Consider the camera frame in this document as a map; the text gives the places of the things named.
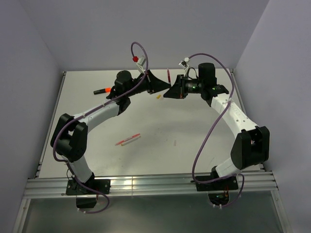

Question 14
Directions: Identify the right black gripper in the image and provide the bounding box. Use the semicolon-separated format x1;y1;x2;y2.
163;74;204;99

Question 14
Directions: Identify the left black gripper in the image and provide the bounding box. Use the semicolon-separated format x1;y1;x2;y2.
126;70;171;98

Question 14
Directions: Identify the dark red pen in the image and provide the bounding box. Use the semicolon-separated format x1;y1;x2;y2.
166;69;171;83

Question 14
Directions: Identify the black orange highlighter pen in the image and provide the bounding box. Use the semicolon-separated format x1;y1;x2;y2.
93;88;111;95

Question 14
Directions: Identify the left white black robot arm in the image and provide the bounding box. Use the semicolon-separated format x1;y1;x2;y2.
51;70;171;194

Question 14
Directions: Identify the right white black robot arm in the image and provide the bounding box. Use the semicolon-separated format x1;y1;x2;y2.
164;63;270;189

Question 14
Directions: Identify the red pen with clear barrel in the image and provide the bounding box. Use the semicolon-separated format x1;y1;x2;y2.
115;133;140;146

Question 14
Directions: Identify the white pen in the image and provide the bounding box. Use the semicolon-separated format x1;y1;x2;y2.
121;136;141;146

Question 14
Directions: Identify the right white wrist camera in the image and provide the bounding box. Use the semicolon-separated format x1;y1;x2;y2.
178;57;190;70

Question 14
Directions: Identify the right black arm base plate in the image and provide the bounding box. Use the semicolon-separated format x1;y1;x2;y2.
196;177;239;192

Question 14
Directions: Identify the aluminium frame rail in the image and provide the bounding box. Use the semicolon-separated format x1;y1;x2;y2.
23;171;278;199

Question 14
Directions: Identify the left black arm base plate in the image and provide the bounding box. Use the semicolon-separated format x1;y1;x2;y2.
66;179;110;196

